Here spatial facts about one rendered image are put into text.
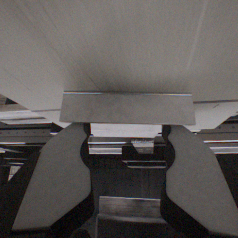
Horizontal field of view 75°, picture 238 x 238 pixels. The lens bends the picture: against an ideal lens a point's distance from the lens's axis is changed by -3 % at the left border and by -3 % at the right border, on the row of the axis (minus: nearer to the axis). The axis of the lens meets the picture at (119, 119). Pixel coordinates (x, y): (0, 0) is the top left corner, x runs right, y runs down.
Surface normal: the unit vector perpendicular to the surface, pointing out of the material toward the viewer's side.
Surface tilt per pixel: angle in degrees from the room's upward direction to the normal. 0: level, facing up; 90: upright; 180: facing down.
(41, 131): 90
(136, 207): 90
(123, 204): 90
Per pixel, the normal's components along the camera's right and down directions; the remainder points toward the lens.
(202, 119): -0.03, 0.95
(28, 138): -0.19, -0.32
